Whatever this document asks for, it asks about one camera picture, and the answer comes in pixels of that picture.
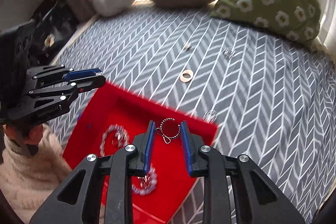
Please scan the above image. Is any silver crystal bracelet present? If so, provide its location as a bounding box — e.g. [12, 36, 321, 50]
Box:
[99, 123, 131, 158]

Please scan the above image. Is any silver flower brooch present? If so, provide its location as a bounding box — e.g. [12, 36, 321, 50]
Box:
[183, 42, 191, 51]

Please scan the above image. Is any silver twisted ring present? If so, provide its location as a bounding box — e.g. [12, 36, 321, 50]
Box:
[221, 47, 235, 59]

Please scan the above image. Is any red plastic tray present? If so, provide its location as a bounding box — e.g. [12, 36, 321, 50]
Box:
[63, 84, 218, 223]

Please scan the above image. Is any person's hand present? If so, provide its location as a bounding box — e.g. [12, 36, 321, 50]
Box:
[2, 124, 44, 147]

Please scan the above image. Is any silver ring dark stone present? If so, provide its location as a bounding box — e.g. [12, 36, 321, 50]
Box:
[203, 110, 217, 124]

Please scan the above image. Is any grey chevron bed cover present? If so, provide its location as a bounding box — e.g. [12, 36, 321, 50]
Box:
[55, 5, 335, 223]

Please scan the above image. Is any beaded silver ring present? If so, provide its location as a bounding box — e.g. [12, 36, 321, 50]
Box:
[155, 118, 182, 144]

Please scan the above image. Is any rose gold ring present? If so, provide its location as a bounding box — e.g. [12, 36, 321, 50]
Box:
[179, 69, 193, 83]

